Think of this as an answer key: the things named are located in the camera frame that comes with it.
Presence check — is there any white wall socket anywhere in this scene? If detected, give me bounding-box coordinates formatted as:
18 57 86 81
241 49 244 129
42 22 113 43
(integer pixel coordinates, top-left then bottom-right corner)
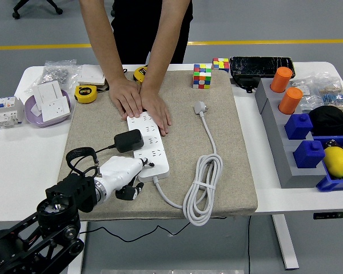
41 96 71 123

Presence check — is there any black wrapped tray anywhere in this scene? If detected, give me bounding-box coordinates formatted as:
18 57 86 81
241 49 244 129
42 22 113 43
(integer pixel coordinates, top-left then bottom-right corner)
229 56 297 79

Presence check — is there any large colourful puzzle cube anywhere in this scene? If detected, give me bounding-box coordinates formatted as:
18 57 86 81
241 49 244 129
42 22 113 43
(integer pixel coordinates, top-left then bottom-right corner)
192 63 213 90

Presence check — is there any black table control panel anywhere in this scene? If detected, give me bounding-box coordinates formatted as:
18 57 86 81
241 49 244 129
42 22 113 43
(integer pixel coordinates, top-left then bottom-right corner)
313 211 343 220

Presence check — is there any thin black plug cord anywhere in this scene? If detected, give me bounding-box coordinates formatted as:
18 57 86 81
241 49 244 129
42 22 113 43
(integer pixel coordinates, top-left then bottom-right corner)
79 144 229 244

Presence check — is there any black office chair base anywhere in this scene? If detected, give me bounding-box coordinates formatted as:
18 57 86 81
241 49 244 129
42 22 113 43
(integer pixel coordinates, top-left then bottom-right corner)
12 0 63 20

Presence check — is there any black table cable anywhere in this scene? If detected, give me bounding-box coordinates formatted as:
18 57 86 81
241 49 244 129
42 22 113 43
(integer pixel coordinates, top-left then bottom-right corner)
247 215 252 274

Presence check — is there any orange cylinder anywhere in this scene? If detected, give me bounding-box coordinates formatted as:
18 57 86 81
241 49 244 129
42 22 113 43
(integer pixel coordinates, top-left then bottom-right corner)
278 87 304 115
270 66 293 94

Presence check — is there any white blue circuit breaker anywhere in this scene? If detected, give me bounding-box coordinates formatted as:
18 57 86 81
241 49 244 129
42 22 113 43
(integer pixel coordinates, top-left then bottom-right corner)
0 96 25 128

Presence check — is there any blue square block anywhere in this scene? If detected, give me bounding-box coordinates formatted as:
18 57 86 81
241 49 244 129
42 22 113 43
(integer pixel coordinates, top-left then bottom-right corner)
284 113 314 140
292 139 326 169

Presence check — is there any grey-brown mat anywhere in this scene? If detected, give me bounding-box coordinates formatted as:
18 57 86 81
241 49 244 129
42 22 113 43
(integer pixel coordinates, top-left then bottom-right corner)
53 70 258 221

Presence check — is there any clear bag of resistors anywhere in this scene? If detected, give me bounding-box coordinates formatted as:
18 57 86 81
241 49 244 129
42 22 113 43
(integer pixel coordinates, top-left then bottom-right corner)
314 72 343 112

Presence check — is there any white switch panel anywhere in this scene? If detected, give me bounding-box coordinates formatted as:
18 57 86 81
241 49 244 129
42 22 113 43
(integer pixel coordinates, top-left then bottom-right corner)
31 80 65 111

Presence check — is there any yellow lemon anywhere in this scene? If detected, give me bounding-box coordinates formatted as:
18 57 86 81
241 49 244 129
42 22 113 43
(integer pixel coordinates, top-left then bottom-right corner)
322 146 343 178

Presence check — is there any white power strip cord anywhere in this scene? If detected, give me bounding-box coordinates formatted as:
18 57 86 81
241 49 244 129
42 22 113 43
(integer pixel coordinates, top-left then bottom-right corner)
153 100 224 227

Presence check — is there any black cloth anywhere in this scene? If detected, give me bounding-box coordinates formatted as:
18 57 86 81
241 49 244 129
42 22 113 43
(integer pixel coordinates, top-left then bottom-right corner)
308 105 343 137

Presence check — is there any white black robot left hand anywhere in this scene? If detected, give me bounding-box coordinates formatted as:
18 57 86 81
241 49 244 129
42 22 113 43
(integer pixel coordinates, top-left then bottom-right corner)
98 155 155 201

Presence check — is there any clear bag of small parts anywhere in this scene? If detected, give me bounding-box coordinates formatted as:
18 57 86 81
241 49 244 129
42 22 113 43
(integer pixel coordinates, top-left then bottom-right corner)
290 76 318 114

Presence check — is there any person's left hand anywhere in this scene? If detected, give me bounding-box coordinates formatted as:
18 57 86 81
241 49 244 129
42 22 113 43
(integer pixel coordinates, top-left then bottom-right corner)
139 87 172 136

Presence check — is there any small colourful puzzle cube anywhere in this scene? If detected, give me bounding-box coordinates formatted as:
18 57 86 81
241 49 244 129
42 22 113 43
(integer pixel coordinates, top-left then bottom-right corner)
212 58 230 73

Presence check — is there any person's right hand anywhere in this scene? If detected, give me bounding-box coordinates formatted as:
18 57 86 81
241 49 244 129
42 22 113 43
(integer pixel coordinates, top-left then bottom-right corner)
108 78 145 120

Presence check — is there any black plug adapter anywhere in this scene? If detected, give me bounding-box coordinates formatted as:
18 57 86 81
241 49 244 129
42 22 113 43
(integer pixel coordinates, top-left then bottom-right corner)
113 128 145 154

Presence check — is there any small black device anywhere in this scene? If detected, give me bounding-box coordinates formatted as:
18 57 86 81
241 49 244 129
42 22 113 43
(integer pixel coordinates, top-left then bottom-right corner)
230 75 261 94

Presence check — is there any clear bag of metal nuts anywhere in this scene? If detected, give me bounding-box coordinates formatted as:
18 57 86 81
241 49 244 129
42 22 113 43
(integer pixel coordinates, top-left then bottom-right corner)
24 59 83 94

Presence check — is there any blue plastic bin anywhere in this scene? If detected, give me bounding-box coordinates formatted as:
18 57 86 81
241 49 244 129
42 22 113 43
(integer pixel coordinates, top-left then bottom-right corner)
313 135 343 192

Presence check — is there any grey block holder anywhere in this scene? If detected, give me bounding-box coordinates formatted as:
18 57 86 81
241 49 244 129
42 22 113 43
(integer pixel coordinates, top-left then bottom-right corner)
254 78 328 189

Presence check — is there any white switch plate stack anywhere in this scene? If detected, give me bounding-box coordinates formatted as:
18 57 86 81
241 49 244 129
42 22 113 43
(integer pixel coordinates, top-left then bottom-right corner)
77 65 107 86

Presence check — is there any yellow tape measure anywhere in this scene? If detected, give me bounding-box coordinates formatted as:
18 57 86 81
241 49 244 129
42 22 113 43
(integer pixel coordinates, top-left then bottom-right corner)
133 65 150 86
74 84 99 104

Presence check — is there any person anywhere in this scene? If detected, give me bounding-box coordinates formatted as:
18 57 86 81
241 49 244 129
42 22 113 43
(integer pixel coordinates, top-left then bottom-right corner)
110 0 194 65

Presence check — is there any white power strip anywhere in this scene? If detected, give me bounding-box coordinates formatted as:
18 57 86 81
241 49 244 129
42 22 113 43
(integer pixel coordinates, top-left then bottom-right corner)
126 111 170 181

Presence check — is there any purple bowl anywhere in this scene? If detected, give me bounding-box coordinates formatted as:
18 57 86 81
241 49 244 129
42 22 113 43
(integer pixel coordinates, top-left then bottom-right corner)
24 89 72 128

